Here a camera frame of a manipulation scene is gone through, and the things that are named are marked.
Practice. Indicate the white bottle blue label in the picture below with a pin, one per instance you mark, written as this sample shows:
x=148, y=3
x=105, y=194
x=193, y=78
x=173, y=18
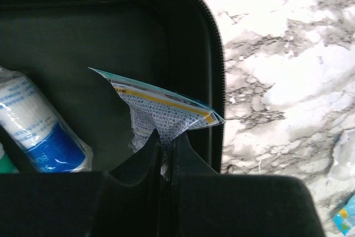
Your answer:
x=38, y=129

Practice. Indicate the clear bottle green label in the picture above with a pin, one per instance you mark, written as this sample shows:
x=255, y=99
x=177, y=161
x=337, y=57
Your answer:
x=6, y=165

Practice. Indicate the small teal clear pouch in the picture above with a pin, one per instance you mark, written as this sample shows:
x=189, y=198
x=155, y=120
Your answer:
x=155, y=112

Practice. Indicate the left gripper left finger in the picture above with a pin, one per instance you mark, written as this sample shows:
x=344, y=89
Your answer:
x=130, y=198

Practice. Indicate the red black medicine case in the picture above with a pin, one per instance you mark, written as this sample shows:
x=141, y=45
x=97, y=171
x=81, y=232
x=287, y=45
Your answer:
x=61, y=45

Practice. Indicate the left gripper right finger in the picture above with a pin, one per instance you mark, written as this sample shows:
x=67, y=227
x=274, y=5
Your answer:
x=189, y=191

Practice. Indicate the blue yellow plaster pack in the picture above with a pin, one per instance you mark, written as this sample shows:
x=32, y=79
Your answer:
x=344, y=219

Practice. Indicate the white gauze clear bag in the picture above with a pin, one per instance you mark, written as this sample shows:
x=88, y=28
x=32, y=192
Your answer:
x=342, y=167

